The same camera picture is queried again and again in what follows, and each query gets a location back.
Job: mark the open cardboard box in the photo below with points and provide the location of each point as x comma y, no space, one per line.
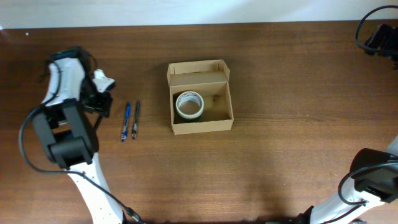
200,98

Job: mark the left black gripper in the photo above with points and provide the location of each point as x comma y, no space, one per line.
101,101

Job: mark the white masking tape roll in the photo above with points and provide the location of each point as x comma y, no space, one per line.
180,110

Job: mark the blue ballpoint pen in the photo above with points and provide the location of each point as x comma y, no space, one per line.
126,122

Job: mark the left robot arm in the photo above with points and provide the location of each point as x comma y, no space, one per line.
78,87

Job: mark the black slim pen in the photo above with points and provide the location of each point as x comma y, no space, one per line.
97,123

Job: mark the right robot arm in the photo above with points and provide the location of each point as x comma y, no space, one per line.
370,182

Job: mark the dark grey pen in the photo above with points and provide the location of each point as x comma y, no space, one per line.
136,120

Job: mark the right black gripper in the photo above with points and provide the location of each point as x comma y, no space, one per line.
382,38

